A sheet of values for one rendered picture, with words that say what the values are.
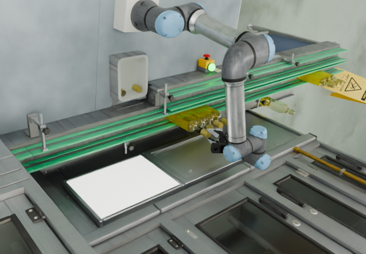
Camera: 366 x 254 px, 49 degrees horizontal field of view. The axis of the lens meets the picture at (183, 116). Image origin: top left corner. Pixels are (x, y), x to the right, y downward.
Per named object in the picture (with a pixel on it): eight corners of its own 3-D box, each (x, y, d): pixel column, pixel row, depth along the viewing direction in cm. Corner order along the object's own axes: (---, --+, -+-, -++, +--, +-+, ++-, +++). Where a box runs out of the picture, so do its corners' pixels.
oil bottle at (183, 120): (165, 119, 218) (190, 133, 204) (165, 109, 216) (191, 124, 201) (173, 116, 222) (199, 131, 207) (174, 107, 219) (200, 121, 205)
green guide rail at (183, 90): (162, 93, 209) (171, 98, 204) (162, 91, 209) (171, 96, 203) (339, 48, 314) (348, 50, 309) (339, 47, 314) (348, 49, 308)
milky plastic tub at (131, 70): (110, 97, 205) (119, 102, 199) (109, 54, 195) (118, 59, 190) (138, 90, 215) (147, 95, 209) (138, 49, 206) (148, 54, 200)
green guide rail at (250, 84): (161, 106, 212) (170, 111, 207) (161, 104, 212) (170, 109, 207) (337, 57, 317) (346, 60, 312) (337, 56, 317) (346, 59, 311)
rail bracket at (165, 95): (154, 110, 210) (169, 119, 202) (154, 80, 203) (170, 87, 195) (159, 109, 212) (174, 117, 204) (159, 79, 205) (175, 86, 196)
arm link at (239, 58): (232, 49, 142) (238, 168, 162) (253, 42, 148) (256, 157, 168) (210, 46, 151) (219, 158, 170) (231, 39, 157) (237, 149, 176)
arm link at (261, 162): (273, 151, 175) (271, 167, 179) (254, 141, 183) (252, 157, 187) (261, 158, 171) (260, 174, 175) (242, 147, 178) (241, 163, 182)
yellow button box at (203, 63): (196, 70, 239) (205, 73, 234) (197, 57, 236) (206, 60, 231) (205, 67, 243) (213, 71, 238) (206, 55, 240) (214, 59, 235)
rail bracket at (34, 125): (23, 135, 178) (44, 157, 163) (19, 101, 171) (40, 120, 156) (34, 132, 181) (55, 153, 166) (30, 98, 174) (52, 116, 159)
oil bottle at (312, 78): (296, 78, 290) (330, 90, 271) (297, 71, 288) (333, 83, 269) (300, 77, 294) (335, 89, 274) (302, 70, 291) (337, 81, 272)
